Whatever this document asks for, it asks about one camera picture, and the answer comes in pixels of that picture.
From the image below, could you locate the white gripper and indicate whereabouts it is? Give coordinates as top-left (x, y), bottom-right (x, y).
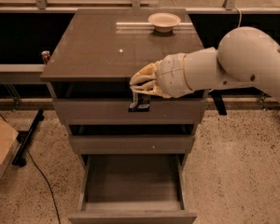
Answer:
top-left (130, 53), bottom-right (193, 98)

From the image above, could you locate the dark rxbar blueberry wrapper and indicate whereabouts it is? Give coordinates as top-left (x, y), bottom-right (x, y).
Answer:
top-left (129, 92), bottom-right (150, 112)

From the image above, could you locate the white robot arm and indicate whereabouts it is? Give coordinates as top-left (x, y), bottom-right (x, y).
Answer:
top-left (130, 27), bottom-right (280, 104)

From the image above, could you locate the grey drawer cabinet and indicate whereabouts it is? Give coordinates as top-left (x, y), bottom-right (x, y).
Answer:
top-left (39, 7), bottom-right (218, 161)

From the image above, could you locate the grey middle drawer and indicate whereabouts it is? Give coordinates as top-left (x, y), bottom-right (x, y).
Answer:
top-left (69, 135), bottom-right (194, 154)

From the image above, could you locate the grey top drawer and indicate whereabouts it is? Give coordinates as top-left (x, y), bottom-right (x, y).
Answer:
top-left (53, 99), bottom-right (206, 125)

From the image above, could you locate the grey open bottom drawer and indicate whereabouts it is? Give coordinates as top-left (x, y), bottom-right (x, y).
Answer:
top-left (68, 154), bottom-right (197, 224)

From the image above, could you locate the white paper bowl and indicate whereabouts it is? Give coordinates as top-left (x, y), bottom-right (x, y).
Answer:
top-left (147, 13), bottom-right (181, 33)

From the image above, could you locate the red soda can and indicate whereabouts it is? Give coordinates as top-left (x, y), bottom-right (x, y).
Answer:
top-left (41, 50), bottom-right (50, 64)

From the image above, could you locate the black stand foot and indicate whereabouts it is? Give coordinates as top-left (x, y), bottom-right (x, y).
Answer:
top-left (12, 109), bottom-right (44, 167)

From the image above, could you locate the brown cardboard box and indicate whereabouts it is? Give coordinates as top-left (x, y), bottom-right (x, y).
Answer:
top-left (0, 116), bottom-right (19, 180)

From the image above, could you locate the black bracket leg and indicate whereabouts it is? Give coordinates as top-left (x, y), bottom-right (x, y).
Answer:
top-left (211, 90), bottom-right (227, 116)

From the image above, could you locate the white cable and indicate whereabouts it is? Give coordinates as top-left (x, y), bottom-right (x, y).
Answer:
top-left (234, 7), bottom-right (243, 28)

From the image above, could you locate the black floor cable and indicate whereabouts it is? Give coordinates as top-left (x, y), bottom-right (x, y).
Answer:
top-left (0, 105), bottom-right (63, 224)

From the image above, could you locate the grey metal rail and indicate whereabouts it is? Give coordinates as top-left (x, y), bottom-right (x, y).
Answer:
top-left (0, 64), bottom-right (45, 84)

